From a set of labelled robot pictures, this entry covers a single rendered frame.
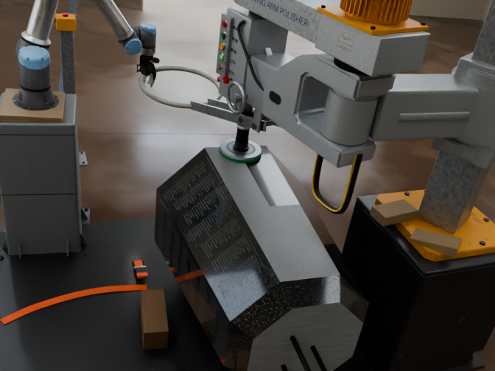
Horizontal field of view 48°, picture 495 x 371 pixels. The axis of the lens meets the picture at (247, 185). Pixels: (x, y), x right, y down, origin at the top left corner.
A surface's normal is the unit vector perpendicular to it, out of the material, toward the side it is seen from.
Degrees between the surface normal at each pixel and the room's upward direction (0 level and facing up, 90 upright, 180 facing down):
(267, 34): 90
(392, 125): 90
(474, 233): 0
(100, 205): 0
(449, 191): 90
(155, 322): 0
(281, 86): 90
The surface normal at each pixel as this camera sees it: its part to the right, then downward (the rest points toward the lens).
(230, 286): -0.57, -0.55
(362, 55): -0.82, 0.21
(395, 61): 0.55, 0.50
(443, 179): -0.64, 0.33
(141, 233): 0.12, -0.84
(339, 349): 0.29, 0.54
